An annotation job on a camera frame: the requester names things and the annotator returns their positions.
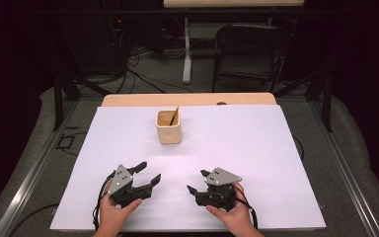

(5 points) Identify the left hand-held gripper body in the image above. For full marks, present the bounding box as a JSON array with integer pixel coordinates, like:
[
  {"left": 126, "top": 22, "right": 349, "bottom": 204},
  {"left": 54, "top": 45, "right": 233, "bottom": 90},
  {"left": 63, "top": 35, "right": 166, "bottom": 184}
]
[{"left": 107, "top": 163, "right": 154, "bottom": 209}]

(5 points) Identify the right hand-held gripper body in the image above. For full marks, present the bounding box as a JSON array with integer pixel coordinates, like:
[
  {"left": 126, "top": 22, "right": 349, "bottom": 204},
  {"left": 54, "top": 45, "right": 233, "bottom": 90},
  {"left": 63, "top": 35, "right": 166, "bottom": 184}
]
[{"left": 194, "top": 167, "right": 244, "bottom": 213}]

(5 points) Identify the beige square pen holder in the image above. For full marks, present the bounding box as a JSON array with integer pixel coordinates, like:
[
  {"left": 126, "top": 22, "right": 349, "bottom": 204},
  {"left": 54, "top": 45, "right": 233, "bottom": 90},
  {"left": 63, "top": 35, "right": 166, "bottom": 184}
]
[{"left": 155, "top": 109, "right": 183, "bottom": 145}]

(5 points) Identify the person's right hand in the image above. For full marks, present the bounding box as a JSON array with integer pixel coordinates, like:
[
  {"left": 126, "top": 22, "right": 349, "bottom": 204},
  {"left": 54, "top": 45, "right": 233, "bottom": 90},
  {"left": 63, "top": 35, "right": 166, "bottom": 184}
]
[{"left": 205, "top": 182, "right": 257, "bottom": 232}]

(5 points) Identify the person's left hand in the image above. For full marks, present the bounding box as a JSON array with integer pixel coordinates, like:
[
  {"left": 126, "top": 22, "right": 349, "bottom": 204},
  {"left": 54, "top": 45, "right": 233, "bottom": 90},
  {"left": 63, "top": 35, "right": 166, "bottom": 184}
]
[{"left": 98, "top": 189, "right": 143, "bottom": 233}]

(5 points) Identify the white table sheet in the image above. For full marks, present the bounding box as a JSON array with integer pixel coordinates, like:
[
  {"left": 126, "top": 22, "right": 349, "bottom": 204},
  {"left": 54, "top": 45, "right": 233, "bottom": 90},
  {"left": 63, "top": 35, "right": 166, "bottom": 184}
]
[{"left": 49, "top": 104, "right": 327, "bottom": 231}]

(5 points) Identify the black metal stand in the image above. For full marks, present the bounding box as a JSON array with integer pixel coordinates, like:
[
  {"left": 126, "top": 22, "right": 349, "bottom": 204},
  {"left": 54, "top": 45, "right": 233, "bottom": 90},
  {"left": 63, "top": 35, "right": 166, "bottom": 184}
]
[
  {"left": 52, "top": 69, "right": 113, "bottom": 132},
  {"left": 272, "top": 64, "right": 334, "bottom": 133}
]

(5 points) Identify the white desk leg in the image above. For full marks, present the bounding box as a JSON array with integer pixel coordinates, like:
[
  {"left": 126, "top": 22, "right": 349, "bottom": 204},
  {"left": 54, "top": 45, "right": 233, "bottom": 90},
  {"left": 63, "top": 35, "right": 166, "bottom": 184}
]
[{"left": 182, "top": 17, "right": 192, "bottom": 84}]

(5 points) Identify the black folding chair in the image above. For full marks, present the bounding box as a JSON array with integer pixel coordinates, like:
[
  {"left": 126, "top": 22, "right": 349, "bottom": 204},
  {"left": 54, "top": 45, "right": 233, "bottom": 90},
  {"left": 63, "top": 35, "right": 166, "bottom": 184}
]
[{"left": 211, "top": 23, "right": 292, "bottom": 94}]

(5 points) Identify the light wooden desk top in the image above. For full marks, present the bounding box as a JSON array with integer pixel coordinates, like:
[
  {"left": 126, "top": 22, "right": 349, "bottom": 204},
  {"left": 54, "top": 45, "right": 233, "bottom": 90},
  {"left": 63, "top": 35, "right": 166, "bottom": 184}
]
[{"left": 162, "top": 0, "right": 307, "bottom": 8}]

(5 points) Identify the left hand-held gripper cable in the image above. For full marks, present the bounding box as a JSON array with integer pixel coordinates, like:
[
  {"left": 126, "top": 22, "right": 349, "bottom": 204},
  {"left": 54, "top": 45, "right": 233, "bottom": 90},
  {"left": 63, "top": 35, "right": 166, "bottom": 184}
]
[{"left": 92, "top": 171, "right": 116, "bottom": 231}]

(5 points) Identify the hand-held gripper cable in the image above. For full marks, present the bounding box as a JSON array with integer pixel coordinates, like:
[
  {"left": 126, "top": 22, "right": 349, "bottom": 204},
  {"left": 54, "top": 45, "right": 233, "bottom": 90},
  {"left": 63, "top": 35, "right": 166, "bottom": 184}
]
[
  {"left": 234, "top": 192, "right": 260, "bottom": 231},
  {"left": 92, "top": 171, "right": 116, "bottom": 231}
]

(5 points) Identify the right hand-held gripper cable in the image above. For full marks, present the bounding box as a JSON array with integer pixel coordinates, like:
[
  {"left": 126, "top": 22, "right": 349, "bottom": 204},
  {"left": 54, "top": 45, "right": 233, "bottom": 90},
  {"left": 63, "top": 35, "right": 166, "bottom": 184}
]
[{"left": 234, "top": 192, "right": 260, "bottom": 231}]

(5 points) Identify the aluminium floor rail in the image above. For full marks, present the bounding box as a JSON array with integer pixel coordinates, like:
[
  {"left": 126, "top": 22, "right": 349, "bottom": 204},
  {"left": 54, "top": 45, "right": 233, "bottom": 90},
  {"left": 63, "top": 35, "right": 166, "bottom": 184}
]
[
  {"left": 0, "top": 98, "right": 81, "bottom": 237},
  {"left": 308, "top": 98, "right": 379, "bottom": 237}
]

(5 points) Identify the black floor cable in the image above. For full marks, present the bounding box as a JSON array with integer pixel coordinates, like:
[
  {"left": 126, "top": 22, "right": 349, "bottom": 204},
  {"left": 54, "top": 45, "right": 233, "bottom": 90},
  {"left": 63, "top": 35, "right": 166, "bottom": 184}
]
[{"left": 9, "top": 202, "right": 60, "bottom": 237}]

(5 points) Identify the thin black cable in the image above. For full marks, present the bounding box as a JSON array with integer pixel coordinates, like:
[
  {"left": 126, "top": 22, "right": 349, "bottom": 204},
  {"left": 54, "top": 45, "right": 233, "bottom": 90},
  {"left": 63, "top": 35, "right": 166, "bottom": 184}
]
[{"left": 291, "top": 134, "right": 306, "bottom": 162}]

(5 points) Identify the bundle of floor cables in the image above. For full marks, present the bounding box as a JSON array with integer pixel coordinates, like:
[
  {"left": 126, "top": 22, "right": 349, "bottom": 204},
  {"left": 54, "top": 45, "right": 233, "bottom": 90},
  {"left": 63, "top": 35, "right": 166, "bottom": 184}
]
[{"left": 111, "top": 45, "right": 195, "bottom": 95}]

